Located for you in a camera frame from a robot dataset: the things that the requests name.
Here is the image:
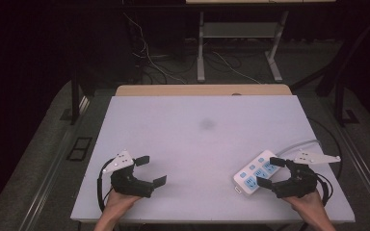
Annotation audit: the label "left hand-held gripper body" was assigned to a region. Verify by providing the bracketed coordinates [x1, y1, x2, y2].
[102, 149, 155, 198]

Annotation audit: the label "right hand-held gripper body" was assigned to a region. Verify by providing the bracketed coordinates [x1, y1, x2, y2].
[271, 149, 342, 199]

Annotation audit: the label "white power strip blue sockets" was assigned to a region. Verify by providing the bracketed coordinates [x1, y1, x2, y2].
[233, 149, 282, 196]

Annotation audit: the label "person's left hand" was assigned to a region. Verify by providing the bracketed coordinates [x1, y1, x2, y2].
[103, 189, 143, 217]

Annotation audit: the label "person's right hand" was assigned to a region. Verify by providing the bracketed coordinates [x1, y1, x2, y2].
[282, 191, 328, 222]

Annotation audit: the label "white board table cover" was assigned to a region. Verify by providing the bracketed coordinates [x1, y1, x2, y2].
[70, 94, 357, 224]

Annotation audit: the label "black stand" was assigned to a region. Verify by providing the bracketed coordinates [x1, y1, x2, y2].
[60, 71, 82, 126]
[332, 76, 360, 127]

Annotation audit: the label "grey power strip cable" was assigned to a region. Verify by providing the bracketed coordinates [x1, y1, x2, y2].
[275, 139, 321, 158]

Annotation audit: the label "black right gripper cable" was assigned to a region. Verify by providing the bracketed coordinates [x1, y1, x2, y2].
[307, 117, 344, 207]

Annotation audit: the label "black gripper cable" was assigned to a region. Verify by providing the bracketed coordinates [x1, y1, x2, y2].
[96, 158, 116, 214]
[307, 117, 344, 207]

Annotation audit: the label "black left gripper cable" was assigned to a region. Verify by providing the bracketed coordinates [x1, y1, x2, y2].
[96, 158, 116, 214]

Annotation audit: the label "black floor frame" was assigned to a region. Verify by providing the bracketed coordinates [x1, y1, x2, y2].
[66, 137, 93, 163]

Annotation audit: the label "metal floor rail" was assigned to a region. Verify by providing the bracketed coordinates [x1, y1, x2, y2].
[18, 95, 92, 231]
[326, 102, 370, 219]

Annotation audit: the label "short white floor cable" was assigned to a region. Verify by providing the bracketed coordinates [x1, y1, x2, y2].
[211, 51, 262, 85]

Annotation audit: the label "long white floor cable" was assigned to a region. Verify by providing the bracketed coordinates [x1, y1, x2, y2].
[122, 13, 188, 85]

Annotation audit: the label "white metal frame desk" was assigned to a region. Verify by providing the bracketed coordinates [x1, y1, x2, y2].
[185, 0, 337, 84]

